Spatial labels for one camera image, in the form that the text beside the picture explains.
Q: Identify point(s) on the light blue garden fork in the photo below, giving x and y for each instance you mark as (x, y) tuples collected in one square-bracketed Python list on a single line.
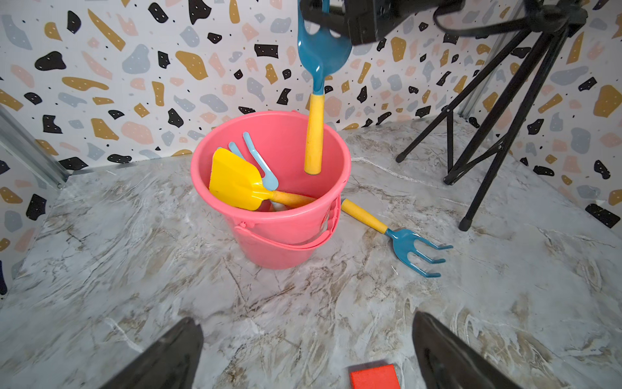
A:
[(260, 163)]

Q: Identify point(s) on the pink plastic bucket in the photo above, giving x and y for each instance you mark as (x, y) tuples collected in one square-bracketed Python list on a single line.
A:
[(283, 239)]

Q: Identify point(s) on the yellow scoop yellow handle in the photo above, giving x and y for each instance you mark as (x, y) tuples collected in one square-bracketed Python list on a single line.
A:
[(221, 178)]

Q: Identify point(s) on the red rectangular block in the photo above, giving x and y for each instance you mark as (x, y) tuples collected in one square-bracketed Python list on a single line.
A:
[(382, 377)]

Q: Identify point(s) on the black perforated music stand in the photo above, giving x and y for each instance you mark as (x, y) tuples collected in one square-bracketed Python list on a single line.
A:
[(554, 23)]

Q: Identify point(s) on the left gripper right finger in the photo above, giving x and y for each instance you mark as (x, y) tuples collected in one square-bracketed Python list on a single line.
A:
[(446, 361)]

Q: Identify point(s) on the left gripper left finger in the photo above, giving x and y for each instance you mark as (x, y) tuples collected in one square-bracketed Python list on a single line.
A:
[(170, 362)]

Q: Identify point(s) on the teal rake yellow handle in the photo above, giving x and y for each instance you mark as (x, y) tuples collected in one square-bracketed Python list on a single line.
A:
[(322, 54), (403, 241)]

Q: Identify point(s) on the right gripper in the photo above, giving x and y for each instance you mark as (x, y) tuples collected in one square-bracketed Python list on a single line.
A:
[(368, 21)]

